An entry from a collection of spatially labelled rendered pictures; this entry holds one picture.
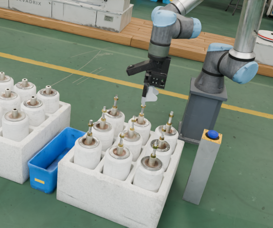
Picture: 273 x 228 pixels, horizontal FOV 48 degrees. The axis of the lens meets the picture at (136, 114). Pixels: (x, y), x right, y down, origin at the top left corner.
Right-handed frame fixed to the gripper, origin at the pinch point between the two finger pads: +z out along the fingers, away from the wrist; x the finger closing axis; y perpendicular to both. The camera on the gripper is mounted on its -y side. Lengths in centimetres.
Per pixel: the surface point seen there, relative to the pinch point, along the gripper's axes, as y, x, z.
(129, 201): 3.9, -32.4, 21.9
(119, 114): -8.7, 1.5, 9.3
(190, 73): 26, 138, 35
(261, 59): 90, 179, 23
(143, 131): 2.8, -4.4, 11.1
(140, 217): 8.8, -33.2, 27.4
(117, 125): -8.3, -2.0, 12.6
